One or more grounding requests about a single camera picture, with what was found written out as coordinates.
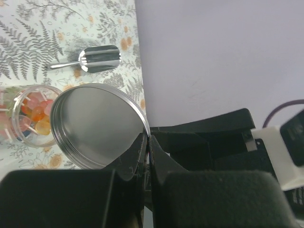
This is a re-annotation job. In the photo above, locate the metal candy scoop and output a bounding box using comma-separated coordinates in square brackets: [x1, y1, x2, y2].
[47, 45, 122, 74]

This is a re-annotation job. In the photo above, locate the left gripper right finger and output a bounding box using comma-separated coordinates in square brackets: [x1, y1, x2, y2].
[149, 136, 297, 228]

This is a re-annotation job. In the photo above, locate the round metal jar lid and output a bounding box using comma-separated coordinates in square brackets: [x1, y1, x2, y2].
[50, 83, 151, 169]

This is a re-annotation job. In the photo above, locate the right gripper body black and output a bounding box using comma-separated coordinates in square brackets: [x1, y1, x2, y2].
[151, 108, 276, 178]

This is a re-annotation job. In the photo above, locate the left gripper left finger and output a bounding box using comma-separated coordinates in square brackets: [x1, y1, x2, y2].
[0, 133, 147, 228]

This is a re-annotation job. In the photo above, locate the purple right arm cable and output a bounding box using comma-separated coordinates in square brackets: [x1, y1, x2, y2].
[262, 99, 304, 129]

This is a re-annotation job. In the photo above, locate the clear glass jar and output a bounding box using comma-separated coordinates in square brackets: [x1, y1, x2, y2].
[0, 85, 62, 148]

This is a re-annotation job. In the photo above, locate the floral table mat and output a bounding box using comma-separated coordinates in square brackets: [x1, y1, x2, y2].
[0, 0, 145, 176]

